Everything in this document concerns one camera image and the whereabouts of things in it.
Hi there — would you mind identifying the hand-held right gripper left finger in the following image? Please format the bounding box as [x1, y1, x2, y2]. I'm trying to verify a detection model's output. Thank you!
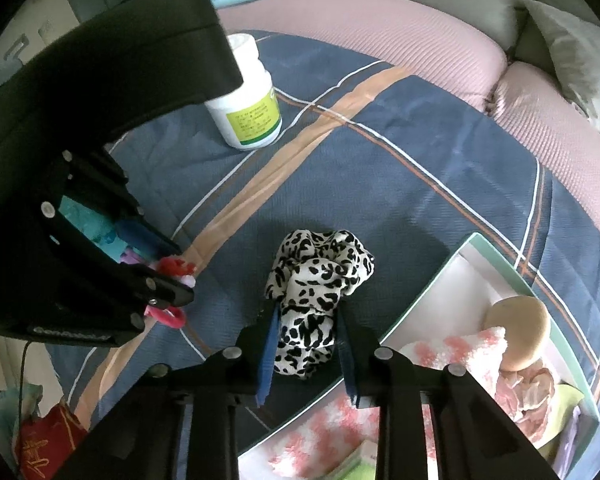
[52, 305, 283, 480]

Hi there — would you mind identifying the red cloth bag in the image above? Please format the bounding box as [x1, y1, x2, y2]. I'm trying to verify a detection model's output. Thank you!
[15, 402, 88, 480]

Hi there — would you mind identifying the teal plastic box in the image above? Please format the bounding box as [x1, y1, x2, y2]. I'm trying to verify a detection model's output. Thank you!
[60, 197, 126, 263]

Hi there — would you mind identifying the light plastic bag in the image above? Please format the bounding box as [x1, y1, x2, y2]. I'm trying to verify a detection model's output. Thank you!
[0, 385, 43, 441]

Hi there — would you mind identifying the white pill bottle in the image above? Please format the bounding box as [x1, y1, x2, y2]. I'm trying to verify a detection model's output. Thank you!
[204, 33, 283, 151]

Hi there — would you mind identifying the pink white fluffy sock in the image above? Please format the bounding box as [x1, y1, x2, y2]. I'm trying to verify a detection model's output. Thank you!
[397, 326, 508, 386]
[270, 395, 381, 478]

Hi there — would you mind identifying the grey square pillow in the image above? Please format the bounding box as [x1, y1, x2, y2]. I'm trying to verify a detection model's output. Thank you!
[522, 0, 600, 142]

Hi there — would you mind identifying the black cable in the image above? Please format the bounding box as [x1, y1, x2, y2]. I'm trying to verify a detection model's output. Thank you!
[19, 339, 33, 421]

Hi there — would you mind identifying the pink ruffled cloth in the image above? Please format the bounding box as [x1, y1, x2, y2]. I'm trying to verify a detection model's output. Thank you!
[494, 366, 556, 436]

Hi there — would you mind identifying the leopard print scrunchie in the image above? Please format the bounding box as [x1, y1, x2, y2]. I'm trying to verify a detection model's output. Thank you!
[264, 229, 377, 380]

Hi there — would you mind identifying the green tissue pack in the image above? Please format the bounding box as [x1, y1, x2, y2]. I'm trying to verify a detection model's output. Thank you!
[330, 440, 381, 480]
[530, 385, 586, 446]

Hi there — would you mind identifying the blue plaid blanket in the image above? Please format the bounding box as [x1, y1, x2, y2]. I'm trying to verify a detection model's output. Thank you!
[45, 30, 600, 461]

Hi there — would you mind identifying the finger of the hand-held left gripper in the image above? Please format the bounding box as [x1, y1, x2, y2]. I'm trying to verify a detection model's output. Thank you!
[127, 259, 197, 313]
[114, 214, 183, 257]

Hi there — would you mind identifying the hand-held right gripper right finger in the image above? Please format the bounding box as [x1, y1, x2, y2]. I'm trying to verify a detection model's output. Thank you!
[332, 305, 561, 480]

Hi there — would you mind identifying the gold powder puff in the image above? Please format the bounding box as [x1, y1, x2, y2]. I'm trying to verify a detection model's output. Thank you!
[482, 296, 552, 372]

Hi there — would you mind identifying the white box lid teal rim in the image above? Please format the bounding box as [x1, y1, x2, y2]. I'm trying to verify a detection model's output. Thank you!
[237, 232, 600, 480]

